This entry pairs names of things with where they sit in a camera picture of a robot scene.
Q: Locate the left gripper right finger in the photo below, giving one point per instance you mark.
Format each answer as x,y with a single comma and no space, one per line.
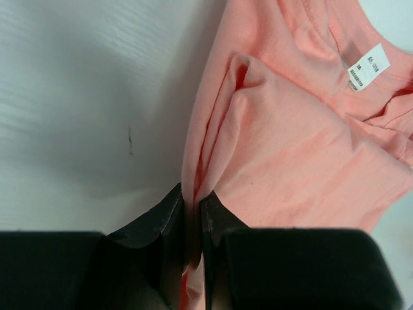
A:
251,268

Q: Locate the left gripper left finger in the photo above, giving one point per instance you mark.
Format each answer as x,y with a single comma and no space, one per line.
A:
138,266

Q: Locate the pink t shirt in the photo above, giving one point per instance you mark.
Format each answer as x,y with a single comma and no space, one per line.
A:
303,118

